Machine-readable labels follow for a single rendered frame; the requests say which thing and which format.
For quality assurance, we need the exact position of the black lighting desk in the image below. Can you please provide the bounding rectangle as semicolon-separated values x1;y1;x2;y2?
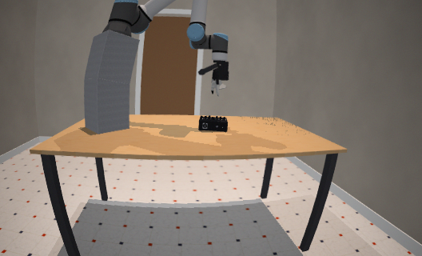
198;116;228;132

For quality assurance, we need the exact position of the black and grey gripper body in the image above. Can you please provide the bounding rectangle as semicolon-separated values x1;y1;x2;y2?
213;60;229;81

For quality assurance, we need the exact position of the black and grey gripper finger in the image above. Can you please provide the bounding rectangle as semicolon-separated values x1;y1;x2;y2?
215;73;226;96
211;77;216;94

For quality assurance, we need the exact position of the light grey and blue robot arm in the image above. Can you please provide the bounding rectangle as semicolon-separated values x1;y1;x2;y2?
102;0;228;75

